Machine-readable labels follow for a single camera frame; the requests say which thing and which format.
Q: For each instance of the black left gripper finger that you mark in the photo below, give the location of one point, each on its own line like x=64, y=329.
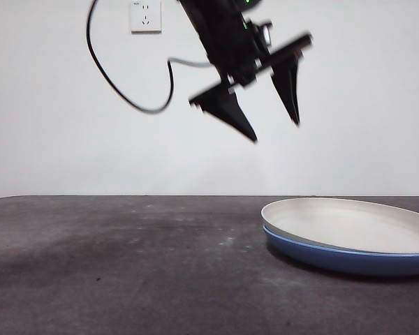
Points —
x=288, y=87
x=230, y=113

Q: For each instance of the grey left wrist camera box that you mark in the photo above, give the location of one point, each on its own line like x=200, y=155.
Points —
x=266, y=33

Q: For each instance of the blue round plate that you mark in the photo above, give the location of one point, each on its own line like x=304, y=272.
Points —
x=335, y=263

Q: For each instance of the white wall socket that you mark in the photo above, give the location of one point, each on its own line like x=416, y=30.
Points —
x=146, y=17

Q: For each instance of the white round plate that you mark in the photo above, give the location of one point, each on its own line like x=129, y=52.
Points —
x=335, y=223

